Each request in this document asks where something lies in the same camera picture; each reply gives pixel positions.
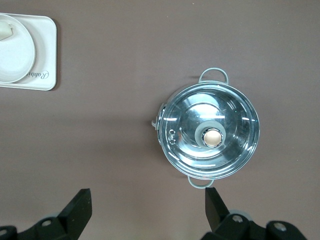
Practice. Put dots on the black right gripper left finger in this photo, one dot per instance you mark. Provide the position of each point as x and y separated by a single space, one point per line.
75 212

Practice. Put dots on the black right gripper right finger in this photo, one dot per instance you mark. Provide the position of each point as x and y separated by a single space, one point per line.
217 215

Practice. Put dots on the cream round bowl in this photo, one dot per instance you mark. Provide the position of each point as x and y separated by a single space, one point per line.
15 57

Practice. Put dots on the white steamed bun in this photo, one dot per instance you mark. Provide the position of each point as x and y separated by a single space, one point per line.
5 30

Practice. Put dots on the pale green electric pot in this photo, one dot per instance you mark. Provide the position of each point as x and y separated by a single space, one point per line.
200 186

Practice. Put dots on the brown table mat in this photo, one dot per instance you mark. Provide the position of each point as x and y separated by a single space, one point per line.
125 150

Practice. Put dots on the glass pot lid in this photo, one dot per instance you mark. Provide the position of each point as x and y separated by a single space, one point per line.
225 112

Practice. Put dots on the beige rabbit print tray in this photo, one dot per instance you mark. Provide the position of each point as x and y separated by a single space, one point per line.
47 50

